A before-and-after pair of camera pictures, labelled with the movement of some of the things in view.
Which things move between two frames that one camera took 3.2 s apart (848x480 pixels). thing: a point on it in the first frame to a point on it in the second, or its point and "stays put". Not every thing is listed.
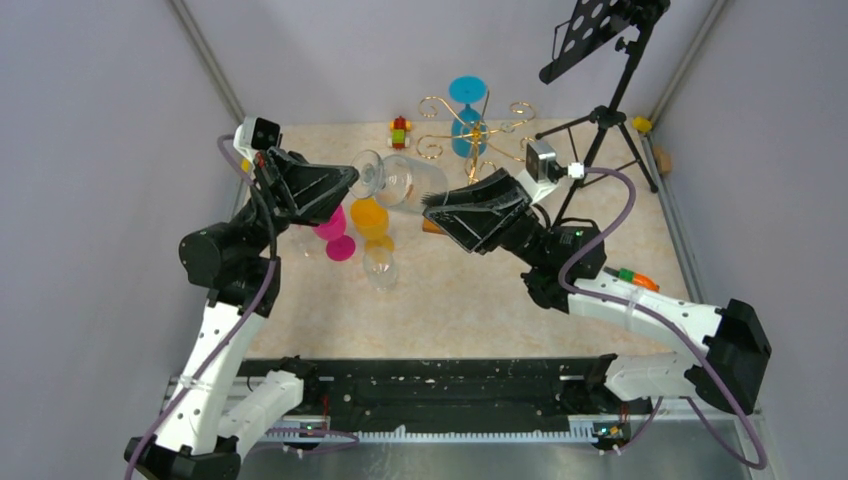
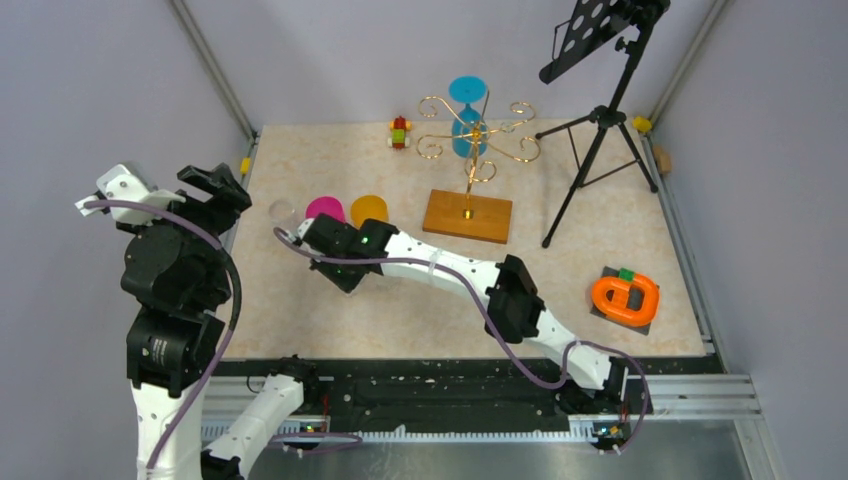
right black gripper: (479, 226) to (348, 285)
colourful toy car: (398, 127) stays put
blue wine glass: (468, 128) stays put
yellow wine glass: (370, 219) stays put
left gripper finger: (309, 185) to (226, 190)
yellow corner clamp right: (642, 124) stays put
